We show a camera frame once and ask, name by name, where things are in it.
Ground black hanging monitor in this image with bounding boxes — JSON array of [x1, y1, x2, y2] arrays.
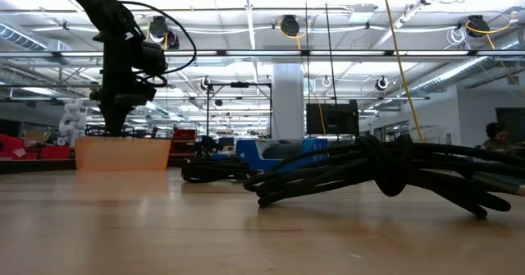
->
[[305, 99, 360, 137]]

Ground yellow hanging cord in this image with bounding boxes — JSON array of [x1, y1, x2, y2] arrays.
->
[[380, 0, 424, 144]]

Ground red storage bin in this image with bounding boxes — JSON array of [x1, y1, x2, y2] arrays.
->
[[0, 133, 25, 160]]

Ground translucent orange bin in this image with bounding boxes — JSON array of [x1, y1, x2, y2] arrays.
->
[[75, 137, 172, 172]]

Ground long light strip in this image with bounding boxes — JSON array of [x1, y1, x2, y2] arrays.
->
[[0, 49, 525, 59]]

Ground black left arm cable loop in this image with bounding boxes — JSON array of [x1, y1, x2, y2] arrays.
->
[[118, 0, 198, 88]]

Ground black hanging cable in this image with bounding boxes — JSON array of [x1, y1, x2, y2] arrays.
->
[[321, 0, 340, 103], [304, 0, 309, 103]]

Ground blue product box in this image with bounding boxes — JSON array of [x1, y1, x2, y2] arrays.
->
[[235, 138, 330, 173]]

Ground large knotted black USB cable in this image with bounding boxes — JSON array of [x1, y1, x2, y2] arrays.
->
[[243, 134, 525, 220]]

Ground person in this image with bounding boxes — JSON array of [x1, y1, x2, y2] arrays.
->
[[479, 121, 516, 153]]

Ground black camera rig frame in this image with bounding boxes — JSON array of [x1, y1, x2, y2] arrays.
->
[[206, 81, 273, 140]]

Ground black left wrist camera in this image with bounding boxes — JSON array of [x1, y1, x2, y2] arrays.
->
[[141, 40, 168, 77]]

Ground black ceiling cable reel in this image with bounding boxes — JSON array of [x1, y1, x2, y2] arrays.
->
[[280, 14, 301, 38], [148, 15, 170, 39], [466, 14, 490, 39]]

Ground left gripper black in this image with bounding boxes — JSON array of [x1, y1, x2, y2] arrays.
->
[[89, 80, 159, 138]]

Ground red tool chest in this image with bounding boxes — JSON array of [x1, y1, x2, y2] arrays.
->
[[169, 128, 199, 166]]

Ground small black USB cable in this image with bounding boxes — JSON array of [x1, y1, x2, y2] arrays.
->
[[180, 155, 260, 185]]

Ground white building pillar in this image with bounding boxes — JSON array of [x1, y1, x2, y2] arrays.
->
[[272, 63, 306, 141]]

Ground black table frame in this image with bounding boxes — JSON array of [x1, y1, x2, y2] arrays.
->
[[0, 158, 184, 174]]

